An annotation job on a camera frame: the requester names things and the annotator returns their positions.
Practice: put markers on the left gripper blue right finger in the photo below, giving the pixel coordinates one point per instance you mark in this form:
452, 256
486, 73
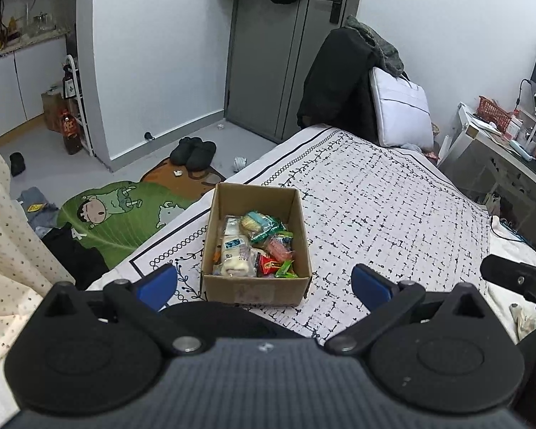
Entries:
370, 288

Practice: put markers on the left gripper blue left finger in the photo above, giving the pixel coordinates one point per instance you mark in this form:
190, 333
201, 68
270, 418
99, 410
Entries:
156, 289

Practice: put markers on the white cake packet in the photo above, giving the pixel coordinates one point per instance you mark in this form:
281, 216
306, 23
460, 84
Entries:
233, 255

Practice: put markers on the orange snack packet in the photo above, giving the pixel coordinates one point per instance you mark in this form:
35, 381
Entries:
277, 250

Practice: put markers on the brown cardboard box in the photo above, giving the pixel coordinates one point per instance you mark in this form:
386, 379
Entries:
281, 203

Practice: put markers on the red snack bar packet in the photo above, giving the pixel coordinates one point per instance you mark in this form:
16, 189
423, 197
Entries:
267, 266

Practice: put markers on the blue green snack packet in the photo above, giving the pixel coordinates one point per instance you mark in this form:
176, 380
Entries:
259, 226

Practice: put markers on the green cartoon floor mat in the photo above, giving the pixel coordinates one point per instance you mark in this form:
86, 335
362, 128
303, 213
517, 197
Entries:
119, 217

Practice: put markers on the white desk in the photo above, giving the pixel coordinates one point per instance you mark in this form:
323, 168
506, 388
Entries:
484, 166

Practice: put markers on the black slipper left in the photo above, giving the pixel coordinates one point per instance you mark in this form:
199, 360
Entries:
186, 152

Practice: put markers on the black slipper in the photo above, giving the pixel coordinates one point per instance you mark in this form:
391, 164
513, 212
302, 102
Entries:
202, 156
186, 152

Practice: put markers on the dotted beige cloth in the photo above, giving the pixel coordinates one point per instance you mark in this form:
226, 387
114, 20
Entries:
28, 270

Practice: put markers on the black slipper right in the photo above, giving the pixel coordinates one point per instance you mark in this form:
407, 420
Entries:
202, 156

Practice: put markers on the brown soda bottle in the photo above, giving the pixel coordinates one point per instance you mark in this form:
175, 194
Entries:
71, 133

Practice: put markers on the white pillow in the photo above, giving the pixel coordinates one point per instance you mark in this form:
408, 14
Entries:
402, 111

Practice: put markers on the red basket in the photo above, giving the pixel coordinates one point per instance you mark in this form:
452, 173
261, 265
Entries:
491, 112

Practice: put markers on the black shoe on floor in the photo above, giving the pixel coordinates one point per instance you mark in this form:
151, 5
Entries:
17, 164

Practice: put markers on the black jacket on headboard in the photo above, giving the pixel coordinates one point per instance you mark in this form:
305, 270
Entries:
337, 88

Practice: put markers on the grey green hoodie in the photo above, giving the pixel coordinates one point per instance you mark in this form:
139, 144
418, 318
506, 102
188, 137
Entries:
388, 56

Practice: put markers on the white kitchen cabinet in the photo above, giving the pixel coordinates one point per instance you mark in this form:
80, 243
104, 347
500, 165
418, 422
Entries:
26, 74

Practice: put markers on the grey door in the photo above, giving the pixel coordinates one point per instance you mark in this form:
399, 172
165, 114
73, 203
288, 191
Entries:
271, 50

